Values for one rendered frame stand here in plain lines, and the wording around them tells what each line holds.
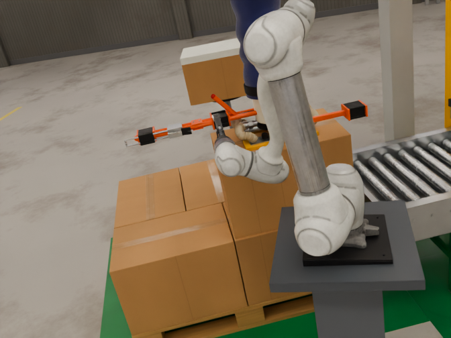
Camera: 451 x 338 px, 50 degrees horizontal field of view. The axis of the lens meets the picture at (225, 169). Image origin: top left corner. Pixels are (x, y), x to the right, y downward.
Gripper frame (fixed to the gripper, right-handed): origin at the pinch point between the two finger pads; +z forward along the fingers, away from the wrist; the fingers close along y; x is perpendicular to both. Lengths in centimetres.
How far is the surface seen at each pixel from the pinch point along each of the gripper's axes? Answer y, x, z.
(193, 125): -0.7, -10.2, 11.2
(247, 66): -22.6, 18.8, 9.2
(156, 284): 66, -44, -9
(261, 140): 10.6, 18.5, 3.1
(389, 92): 42, 128, 112
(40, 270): 107, -136, 93
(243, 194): 30.1, 4.8, -7.0
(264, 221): 46.9, 12.0, -7.0
